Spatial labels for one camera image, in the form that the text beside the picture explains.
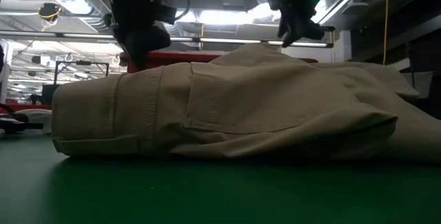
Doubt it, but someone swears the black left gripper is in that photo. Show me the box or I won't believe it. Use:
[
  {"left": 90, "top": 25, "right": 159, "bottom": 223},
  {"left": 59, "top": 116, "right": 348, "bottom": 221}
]
[{"left": 103, "top": 0, "right": 172, "bottom": 72}]

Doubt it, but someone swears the beige khaki garment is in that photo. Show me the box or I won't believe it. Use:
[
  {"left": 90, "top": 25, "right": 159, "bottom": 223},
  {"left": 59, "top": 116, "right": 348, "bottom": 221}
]
[{"left": 51, "top": 43, "right": 441, "bottom": 165}]

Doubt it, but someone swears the red plastic laundry bin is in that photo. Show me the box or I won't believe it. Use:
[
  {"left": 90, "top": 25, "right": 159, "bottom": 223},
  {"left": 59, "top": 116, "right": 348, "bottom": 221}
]
[{"left": 119, "top": 51, "right": 320, "bottom": 75}]

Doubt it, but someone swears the flat silver ceiling panel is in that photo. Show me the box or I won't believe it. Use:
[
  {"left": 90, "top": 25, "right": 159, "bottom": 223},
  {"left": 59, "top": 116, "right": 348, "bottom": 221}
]
[{"left": 309, "top": 0, "right": 353, "bottom": 25}]

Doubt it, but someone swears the long ceiling light strip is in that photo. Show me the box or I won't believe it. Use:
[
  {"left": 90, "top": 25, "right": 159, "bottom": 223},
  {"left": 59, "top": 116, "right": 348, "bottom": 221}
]
[{"left": 0, "top": 30, "right": 334, "bottom": 48}]

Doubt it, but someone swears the black monitor box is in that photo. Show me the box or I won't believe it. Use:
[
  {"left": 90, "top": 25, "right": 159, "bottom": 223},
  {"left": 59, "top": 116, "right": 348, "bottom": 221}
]
[{"left": 41, "top": 84, "right": 62, "bottom": 106}]

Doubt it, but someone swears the clear package with orange label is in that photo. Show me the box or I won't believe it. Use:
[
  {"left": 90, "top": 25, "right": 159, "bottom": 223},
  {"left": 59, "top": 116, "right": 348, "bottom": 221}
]
[{"left": 15, "top": 109, "right": 53, "bottom": 135}]

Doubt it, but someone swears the red background table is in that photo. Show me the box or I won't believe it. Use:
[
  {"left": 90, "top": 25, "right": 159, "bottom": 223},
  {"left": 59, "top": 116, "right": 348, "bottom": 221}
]
[{"left": 0, "top": 103, "right": 52, "bottom": 113}]

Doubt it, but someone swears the green table mat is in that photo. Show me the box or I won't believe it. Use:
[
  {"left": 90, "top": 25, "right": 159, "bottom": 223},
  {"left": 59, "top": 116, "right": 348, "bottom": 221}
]
[{"left": 0, "top": 132, "right": 441, "bottom": 224}]

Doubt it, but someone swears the small black stand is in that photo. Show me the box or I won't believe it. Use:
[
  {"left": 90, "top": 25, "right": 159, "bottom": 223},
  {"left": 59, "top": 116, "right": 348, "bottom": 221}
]
[{"left": 0, "top": 103, "right": 45, "bottom": 134}]

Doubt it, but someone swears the black gantry frame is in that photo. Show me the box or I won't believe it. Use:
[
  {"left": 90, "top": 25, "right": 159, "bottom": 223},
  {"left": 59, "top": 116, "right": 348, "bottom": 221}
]
[{"left": 53, "top": 60, "right": 110, "bottom": 87}]

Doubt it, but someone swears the yellow black cable reel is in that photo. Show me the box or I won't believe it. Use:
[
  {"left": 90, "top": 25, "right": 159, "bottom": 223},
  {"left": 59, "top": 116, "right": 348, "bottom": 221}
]
[{"left": 37, "top": 2, "right": 63, "bottom": 21}]

